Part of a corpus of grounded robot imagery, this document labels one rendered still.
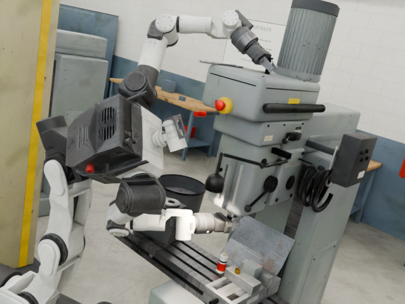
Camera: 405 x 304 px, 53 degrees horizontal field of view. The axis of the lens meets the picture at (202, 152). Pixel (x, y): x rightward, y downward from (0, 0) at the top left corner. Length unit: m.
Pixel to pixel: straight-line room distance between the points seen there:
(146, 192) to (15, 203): 1.92
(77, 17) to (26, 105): 6.32
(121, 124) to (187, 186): 2.76
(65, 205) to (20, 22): 1.49
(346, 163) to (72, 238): 1.17
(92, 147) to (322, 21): 1.04
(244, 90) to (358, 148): 0.54
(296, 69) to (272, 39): 4.84
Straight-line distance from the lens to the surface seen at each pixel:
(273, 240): 2.14
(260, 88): 1.42
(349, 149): 1.73
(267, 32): 6.69
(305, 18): 1.80
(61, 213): 1.77
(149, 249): 2.06
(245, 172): 1.62
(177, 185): 4.10
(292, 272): 2.17
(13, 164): 3.10
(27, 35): 2.91
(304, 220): 2.06
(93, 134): 1.44
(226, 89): 1.50
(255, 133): 1.54
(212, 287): 1.73
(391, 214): 5.96
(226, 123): 1.62
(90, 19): 8.83
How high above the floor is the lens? 1.98
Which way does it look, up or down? 16 degrees down
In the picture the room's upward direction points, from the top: 12 degrees clockwise
